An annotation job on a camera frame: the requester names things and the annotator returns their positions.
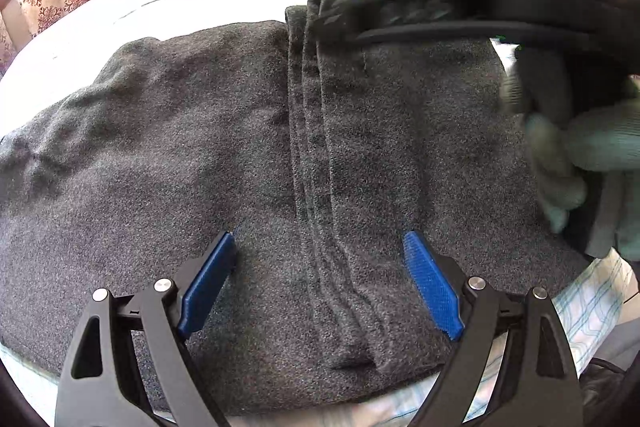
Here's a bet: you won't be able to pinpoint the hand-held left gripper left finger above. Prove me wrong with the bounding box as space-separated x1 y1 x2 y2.
54 231 238 427

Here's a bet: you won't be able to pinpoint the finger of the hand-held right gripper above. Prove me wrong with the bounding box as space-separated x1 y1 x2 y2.
316 0 506 48

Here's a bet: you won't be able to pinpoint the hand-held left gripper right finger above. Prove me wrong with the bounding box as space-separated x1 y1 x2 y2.
402 231 583 427

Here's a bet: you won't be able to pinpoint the person's right hand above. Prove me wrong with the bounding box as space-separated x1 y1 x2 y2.
500 72 640 260

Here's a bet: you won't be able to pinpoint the dark grey pants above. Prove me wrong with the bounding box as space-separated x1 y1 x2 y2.
0 0 593 418

